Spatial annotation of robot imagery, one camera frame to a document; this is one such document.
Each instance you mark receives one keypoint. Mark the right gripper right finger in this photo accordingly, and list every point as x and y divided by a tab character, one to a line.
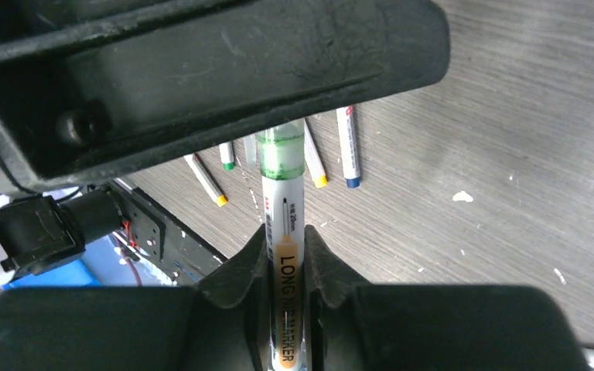
222	323

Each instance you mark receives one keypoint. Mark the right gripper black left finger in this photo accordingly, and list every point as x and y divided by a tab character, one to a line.
93	90

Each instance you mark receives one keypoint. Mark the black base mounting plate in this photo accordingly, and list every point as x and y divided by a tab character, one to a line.
175	254

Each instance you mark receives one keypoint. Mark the orange cap marker lower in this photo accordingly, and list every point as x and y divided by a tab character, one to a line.
206	180

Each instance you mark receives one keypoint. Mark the orange cap marker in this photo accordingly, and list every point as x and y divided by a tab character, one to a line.
313	160
206	180

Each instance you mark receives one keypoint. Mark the light green cap marker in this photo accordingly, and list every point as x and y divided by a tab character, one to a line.
227	157

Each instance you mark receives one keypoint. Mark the orange cap marker upper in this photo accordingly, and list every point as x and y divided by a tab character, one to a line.
313	160

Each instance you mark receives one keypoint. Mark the grey clear cap marker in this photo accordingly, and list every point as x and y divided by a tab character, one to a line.
250	149

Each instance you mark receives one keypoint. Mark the blue cap marker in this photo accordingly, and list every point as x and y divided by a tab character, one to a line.
348	146

